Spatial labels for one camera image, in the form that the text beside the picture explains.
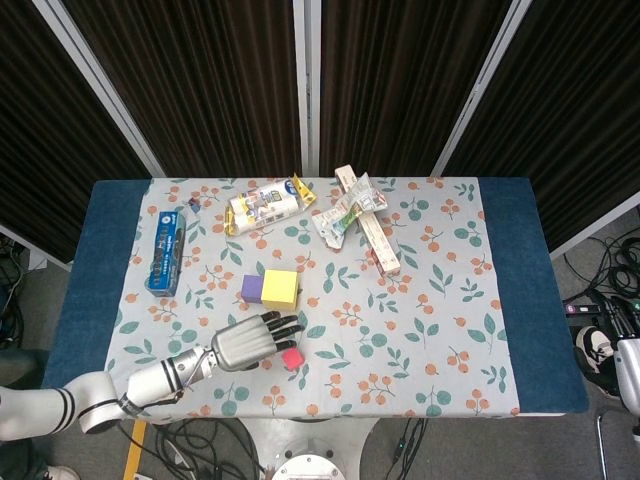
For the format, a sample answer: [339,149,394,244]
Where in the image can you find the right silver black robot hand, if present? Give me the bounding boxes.
[602,294,640,416]

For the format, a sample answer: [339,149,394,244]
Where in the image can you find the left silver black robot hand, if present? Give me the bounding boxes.
[209,310,305,372]

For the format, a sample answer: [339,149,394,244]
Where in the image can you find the small pink foam cube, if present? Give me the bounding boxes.
[280,348,306,372]

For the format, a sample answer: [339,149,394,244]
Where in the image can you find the purple foam cube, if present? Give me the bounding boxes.
[241,274,266,305]

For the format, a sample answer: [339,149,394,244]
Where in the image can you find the large yellow foam cube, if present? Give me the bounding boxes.
[260,268,301,311]

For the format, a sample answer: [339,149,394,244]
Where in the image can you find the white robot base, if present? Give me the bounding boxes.
[234,417,381,480]

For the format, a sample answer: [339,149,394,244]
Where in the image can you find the black white sneaker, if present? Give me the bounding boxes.
[573,324,622,397]

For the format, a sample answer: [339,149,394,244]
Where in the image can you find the black power strip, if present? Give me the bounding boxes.
[563,301,602,317]

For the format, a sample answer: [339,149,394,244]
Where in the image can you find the grey metal tube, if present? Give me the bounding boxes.
[593,407,610,480]

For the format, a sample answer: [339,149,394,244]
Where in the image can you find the blue toothpaste box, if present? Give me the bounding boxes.
[146,209,189,297]

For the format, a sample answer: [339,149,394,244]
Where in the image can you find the floral fruit print tablecloth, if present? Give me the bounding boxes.
[94,177,522,419]

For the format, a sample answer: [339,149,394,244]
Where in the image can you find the white yellow snack bag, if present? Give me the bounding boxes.
[223,173,318,238]

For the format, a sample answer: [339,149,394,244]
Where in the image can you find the yellow floor tape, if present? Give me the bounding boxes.
[123,419,147,480]

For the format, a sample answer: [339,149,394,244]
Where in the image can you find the blue felt table cover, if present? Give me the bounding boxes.
[42,178,590,417]

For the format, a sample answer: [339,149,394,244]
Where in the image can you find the crumpled white green wrapper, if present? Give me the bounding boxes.
[311,172,389,250]

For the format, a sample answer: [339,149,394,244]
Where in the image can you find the beige red toothpaste box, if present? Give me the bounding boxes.
[334,165,403,277]

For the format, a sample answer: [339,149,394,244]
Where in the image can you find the dark fabric partition panel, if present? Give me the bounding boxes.
[432,0,640,261]
[0,0,154,271]
[32,0,314,180]
[305,0,531,177]

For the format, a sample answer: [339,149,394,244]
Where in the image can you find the black floor cable tangle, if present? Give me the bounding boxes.
[117,417,274,480]
[0,234,29,351]
[562,232,640,301]

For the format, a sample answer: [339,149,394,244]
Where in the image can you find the black cable with green light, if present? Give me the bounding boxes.
[389,417,427,480]

